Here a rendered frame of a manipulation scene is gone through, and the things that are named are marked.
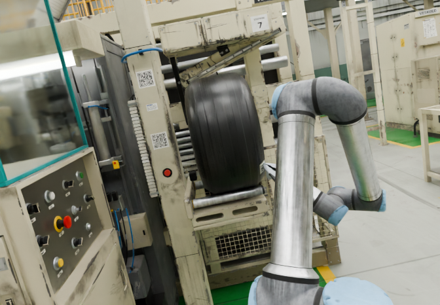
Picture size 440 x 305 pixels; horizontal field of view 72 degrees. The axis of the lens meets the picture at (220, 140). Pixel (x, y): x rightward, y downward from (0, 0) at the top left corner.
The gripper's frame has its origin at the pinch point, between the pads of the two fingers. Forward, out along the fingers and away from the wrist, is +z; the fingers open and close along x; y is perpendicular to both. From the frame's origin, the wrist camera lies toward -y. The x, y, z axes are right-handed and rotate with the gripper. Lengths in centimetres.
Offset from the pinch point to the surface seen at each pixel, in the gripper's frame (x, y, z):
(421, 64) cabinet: 440, 158, -36
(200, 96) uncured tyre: -2.6, -19.0, 36.0
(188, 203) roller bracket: -28.7, 17.8, 19.1
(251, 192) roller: -5.8, 16.8, 0.6
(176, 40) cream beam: 25, -16, 77
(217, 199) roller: -17.8, 19.5, 11.5
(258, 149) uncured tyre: -0.5, -7.0, 4.7
